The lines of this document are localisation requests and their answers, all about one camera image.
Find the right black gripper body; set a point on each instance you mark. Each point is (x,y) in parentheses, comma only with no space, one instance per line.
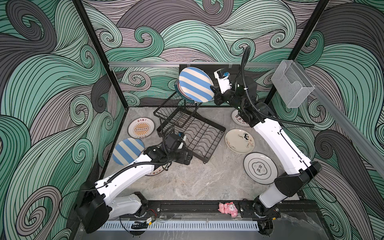
(233,97)

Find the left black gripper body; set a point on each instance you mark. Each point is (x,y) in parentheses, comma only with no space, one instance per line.
(179,157)

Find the blue striped plate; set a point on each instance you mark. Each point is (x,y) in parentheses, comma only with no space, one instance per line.
(196,85)
(127,151)

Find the black wire dish rack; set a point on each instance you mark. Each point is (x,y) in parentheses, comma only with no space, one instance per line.
(178,115)

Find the green rimmed white plate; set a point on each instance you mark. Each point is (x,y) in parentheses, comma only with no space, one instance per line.
(182,95)

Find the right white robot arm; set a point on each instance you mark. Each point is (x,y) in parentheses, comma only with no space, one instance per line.
(299,170)

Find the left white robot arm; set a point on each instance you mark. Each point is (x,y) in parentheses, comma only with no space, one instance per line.
(98,202)

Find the red patterned white plate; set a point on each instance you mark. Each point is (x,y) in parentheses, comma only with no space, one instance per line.
(238,120)

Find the orange sunburst plate near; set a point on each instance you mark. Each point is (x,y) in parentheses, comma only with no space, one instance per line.
(156,172)

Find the orange sunburst plate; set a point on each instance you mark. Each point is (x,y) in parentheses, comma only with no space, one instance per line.
(156,172)
(141,128)

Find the cream cartoon plate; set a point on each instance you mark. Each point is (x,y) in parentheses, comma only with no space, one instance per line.
(240,141)

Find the orange sunburst plate far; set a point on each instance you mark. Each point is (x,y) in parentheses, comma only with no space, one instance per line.
(141,128)

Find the pink plush toy centre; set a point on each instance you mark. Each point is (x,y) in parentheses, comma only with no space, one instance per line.
(228,209)

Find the black rimmed white plate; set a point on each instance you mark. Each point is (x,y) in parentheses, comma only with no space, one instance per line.
(260,168)

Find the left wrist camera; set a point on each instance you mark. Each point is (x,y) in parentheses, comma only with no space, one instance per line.
(181,140)

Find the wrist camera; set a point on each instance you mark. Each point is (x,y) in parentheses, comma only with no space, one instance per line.
(223,78)
(181,140)

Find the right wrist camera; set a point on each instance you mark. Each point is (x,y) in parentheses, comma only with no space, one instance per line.
(223,78)

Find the black perforated wall shelf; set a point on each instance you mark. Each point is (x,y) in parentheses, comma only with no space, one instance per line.
(209,69)

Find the aluminium rail back wall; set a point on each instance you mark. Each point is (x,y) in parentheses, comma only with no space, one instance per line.
(153,64)

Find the aluminium rail wall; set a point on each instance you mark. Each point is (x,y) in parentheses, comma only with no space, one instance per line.
(153,64)
(332,98)

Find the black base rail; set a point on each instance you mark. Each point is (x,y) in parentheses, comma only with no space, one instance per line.
(246,208)

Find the clear acrylic wall holder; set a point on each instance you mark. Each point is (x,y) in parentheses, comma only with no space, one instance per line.
(292,83)

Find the white slotted cable duct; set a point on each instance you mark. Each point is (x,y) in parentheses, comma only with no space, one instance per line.
(178,225)

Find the aluminium rail right wall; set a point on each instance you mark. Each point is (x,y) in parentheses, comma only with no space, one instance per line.
(332,98)

